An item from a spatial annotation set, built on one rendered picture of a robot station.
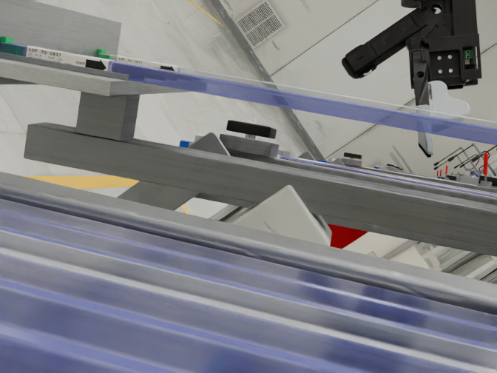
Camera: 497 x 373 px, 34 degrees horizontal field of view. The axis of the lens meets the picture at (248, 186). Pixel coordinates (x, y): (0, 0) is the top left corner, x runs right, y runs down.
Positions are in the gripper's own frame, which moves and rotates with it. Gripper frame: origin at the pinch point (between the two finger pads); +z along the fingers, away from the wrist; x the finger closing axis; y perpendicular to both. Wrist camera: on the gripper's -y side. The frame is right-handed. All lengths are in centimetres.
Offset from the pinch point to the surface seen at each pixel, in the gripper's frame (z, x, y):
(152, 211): 2, -86, -6
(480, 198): 5.0, -9.8, 5.6
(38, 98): -33, 157, -126
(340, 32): -172, 871, -82
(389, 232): 8.1, -9.8, -4.3
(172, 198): 2.8, -14.3, -27.5
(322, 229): 5.9, -34.7, -8.6
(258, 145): -2.4, -12.9, -17.7
